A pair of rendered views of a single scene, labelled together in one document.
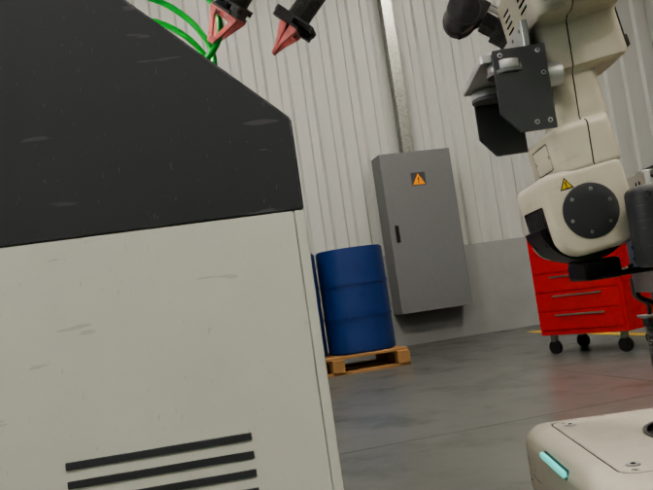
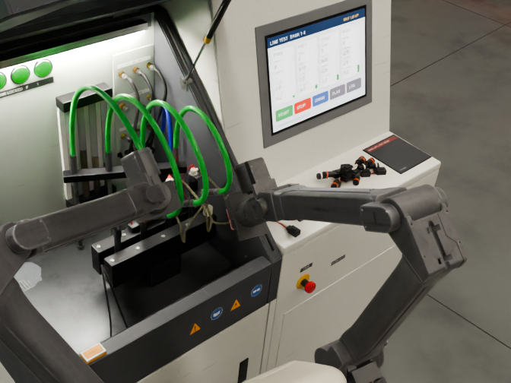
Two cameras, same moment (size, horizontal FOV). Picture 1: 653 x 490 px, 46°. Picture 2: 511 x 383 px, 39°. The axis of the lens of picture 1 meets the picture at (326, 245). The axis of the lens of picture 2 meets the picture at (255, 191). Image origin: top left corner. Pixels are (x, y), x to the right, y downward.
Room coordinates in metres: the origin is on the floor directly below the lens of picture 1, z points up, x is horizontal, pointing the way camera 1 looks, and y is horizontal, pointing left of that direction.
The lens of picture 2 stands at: (1.09, -0.95, 2.25)
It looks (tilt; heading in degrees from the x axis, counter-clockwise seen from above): 38 degrees down; 53
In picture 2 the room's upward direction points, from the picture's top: 6 degrees clockwise
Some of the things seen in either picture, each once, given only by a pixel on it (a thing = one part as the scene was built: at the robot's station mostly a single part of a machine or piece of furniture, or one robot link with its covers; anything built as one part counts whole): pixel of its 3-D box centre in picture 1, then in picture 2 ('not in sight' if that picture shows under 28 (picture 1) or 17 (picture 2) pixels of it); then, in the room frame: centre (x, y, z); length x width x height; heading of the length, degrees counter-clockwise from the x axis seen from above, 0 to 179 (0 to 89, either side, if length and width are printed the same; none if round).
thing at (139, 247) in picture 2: not in sight; (156, 250); (1.76, 0.35, 0.91); 0.34 x 0.10 x 0.15; 8
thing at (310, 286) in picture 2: not in sight; (307, 285); (2.12, 0.12, 0.80); 0.05 x 0.04 x 0.05; 8
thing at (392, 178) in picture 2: not in sight; (342, 186); (2.35, 0.29, 0.96); 0.70 x 0.22 x 0.03; 8
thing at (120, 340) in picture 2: not in sight; (172, 332); (1.67, 0.10, 0.87); 0.62 x 0.04 x 0.16; 8
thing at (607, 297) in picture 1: (594, 288); not in sight; (5.54, -1.83, 0.43); 0.70 x 0.46 x 0.86; 38
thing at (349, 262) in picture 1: (322, 312); not in sight; (6.71, 0.12, 0.51); 1.20 x 0.85 x 1.02; 101
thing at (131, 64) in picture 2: not in sight; (137, 102); (1.84, 0.63, 1.20); 0.13 x 0.03 x 0.31; 8
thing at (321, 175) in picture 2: not in sight; (352, 170); (2.39, 0.29, 1.01); 0.23 x 0.11 x 0.06; 8
